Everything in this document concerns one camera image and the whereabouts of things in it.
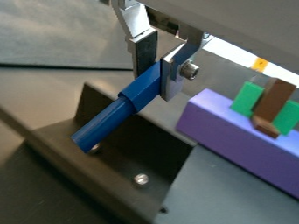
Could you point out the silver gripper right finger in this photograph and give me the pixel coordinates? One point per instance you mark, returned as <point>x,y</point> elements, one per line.
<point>175,58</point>

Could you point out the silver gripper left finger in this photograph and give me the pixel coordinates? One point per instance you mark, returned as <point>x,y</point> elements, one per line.
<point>140,34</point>

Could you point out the blue peg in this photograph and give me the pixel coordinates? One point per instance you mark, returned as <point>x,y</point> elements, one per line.
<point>132,99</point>

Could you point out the black angle fixture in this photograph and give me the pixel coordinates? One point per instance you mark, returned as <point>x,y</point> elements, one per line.
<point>128,176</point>

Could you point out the green block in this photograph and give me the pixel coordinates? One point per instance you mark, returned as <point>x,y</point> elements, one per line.
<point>247,97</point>

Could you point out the purple base block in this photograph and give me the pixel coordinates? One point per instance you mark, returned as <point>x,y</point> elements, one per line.
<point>224,131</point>

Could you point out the brown L-shaped bracket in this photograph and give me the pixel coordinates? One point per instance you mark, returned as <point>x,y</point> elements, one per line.
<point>270,103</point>

